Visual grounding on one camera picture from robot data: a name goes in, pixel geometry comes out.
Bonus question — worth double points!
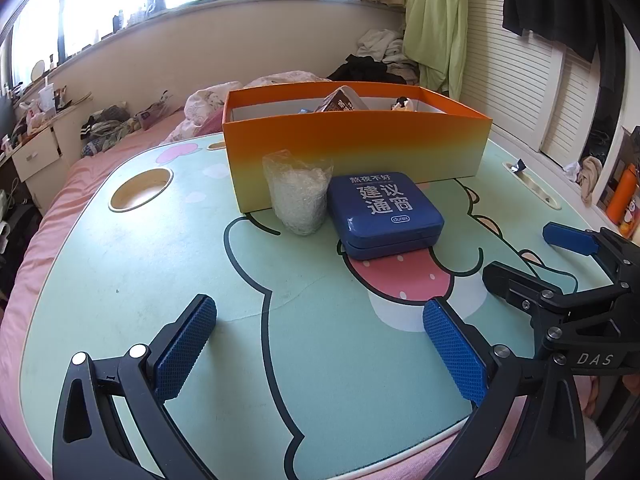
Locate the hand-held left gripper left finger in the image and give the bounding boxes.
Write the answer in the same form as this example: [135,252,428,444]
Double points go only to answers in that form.
[51,294,218,480]

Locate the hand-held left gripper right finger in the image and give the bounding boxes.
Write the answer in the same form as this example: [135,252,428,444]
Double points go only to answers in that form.
[421,297,587,480]

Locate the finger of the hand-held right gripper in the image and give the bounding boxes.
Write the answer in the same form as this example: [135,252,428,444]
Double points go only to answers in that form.
[482,261,633,361]
[542,221,633,286]

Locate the blue metal tin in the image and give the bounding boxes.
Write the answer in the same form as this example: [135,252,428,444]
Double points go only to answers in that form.
[326,171,446,261]

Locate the clear plastic bag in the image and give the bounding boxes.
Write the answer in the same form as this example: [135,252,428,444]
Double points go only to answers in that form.
[262,150,334,237]

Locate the orange cardboard box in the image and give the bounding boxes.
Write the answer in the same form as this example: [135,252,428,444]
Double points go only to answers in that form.
[221,81,493,215]

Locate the mint green cartoon desktop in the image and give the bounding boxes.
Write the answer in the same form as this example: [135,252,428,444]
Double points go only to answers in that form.
[19,132,618,478]

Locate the pink fleece cloth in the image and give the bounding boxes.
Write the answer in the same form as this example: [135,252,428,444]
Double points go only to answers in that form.
[572,370,626,461]

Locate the beige cloth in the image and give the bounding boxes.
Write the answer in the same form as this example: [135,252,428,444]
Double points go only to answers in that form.
[577,156,603,206]

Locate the orange bottle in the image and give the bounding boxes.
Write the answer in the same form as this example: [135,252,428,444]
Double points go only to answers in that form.
[606,164,640,223]

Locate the white louvered closet doors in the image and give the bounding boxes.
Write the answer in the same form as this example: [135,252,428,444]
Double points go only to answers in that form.
[462,0,616,153]

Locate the striped clothes heap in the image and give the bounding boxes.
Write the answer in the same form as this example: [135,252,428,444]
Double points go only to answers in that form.
[80,105,143,156]

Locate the black hanging garment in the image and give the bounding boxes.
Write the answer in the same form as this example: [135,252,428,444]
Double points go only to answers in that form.
[501,0,626,91]

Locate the white drawer cabinet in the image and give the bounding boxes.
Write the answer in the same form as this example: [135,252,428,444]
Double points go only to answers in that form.
[11,107,93,196]

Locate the pink floral blanket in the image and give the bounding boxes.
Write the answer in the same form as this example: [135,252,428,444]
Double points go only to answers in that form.
[185,72,331,136]

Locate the green hanging garment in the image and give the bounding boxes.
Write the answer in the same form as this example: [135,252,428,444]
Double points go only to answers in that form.
[402,0,470,98]

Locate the black clothes pile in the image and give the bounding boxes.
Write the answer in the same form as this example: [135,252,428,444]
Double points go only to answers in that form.
[327,55,418,86]

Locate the white clothes pile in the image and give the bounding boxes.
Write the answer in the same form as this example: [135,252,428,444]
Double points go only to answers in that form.
[356,27,408,63]

